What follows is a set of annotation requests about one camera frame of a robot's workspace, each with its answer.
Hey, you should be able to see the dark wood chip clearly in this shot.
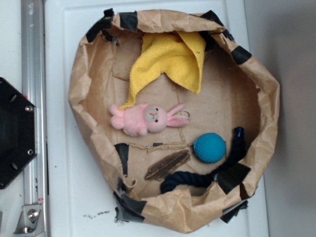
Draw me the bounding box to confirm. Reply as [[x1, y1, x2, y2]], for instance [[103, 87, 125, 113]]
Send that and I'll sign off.
[[145, 150, 191, 182]]

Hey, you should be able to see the pink plush bunny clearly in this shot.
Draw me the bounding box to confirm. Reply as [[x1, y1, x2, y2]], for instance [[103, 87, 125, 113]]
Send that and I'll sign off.
[[109, 103, 189, 137]]

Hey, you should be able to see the brown paper bag basin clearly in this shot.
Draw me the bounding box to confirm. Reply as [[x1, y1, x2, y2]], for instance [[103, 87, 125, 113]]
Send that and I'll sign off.
[[68, 10, 280, 233]]

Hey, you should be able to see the teal rubber ball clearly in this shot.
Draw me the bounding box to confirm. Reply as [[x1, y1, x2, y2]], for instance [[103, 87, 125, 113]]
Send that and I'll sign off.
[[193, 133, 226, 163]]

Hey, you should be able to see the yellow microfiber cloth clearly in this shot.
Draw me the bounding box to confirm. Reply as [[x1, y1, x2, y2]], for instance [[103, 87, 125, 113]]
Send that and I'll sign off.
[[119, 31, 206, 110]]

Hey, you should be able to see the navy blue rope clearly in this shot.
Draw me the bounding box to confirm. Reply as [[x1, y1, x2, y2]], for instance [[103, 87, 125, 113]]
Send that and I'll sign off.
[[160, 126, 246, 195]]

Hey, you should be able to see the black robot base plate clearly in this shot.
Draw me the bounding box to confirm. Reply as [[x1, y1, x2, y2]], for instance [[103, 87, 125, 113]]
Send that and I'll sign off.
[[0, 78, 37, 190]]

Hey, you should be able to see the aluminium extrusion rail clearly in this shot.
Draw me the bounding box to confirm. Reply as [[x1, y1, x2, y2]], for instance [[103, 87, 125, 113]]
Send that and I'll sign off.
[[21, 0, 50, 237]]

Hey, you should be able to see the metal corner bracket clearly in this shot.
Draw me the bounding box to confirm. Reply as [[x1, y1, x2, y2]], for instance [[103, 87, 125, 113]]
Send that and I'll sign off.
[[12, 204, 44, 237]]

